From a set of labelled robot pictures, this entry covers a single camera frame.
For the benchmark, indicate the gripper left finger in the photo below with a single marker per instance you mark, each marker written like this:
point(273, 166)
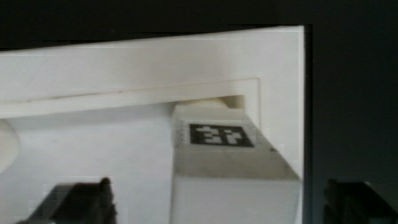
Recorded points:
point(79, 204)

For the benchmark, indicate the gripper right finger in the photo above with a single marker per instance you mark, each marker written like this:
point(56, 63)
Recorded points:
point(362, 203)

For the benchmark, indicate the white square table top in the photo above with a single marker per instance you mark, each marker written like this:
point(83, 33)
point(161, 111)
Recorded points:
point(88, 100)

